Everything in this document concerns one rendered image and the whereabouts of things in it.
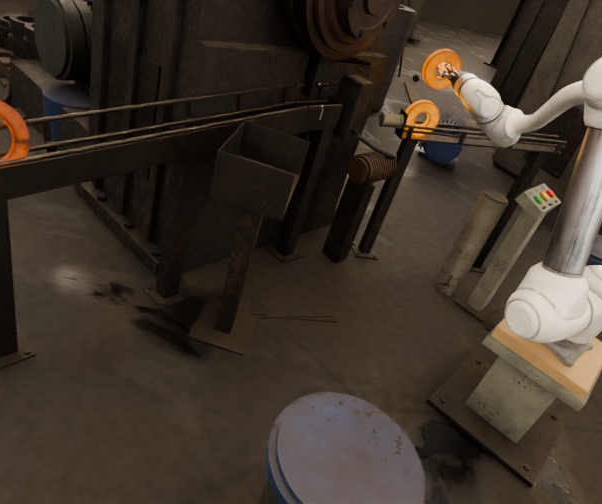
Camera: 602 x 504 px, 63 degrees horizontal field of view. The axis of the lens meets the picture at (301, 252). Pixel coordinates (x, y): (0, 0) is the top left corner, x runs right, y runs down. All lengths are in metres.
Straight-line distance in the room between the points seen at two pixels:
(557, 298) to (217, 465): 1.00
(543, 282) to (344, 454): 0.72
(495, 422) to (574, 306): 0.60
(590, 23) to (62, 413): 3.98
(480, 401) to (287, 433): 0.99
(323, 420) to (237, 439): 0.50
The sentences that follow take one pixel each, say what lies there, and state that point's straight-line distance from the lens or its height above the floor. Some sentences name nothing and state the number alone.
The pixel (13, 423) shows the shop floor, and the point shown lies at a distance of 1.53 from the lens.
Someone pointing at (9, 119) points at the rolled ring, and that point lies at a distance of 1.33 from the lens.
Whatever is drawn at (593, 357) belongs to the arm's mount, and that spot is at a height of 0.39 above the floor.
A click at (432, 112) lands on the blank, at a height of 0.75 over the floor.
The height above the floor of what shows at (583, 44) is 1.07.
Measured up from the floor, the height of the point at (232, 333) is 0.01.
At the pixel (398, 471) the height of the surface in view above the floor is 0.43.
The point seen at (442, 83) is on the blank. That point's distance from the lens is 2.15.
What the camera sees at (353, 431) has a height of 0.43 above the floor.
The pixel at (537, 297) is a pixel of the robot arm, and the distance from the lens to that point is 1.42.
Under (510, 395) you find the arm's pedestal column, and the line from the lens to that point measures 1.81.
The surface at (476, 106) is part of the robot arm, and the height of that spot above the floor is 0.90.
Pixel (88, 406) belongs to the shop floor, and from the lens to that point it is 1.54.
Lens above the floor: 1.23
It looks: 33 degrees down
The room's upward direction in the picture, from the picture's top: 18 degrees clockwise
